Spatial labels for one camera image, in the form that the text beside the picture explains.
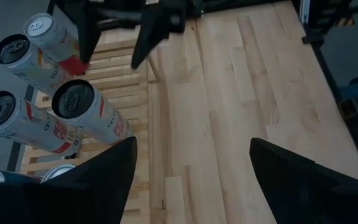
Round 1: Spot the black table clamp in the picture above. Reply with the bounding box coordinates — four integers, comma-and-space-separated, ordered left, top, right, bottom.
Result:
301, 33, 323, 45

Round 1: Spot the Celsius Tropical Vibe can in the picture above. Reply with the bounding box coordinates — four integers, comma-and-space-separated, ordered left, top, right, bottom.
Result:
0, 33, 74, 97

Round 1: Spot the silver-top red-bottomed can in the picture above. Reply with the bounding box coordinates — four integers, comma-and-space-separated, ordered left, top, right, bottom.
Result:
22, 12, 90, 77

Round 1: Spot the wooden slatted shelf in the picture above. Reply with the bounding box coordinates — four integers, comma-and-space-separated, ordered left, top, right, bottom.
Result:
20, 30, 161, 224

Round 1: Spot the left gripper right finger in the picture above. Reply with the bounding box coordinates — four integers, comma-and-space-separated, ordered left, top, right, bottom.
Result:
249, 138, 338, 224

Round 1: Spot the black hazard-striped floor mat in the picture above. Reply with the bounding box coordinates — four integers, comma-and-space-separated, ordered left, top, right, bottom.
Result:
334, 15, 357, 29

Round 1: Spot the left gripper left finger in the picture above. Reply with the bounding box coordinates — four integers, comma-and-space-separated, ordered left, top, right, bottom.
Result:
42, 136, 138, 224

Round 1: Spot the silver metal strip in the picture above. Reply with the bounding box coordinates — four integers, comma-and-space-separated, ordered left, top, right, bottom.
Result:
299, 0, 311, 26

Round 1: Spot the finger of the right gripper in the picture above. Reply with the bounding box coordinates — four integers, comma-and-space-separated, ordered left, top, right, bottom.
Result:
131, 4, 169, 70
73, 6, 103, 65

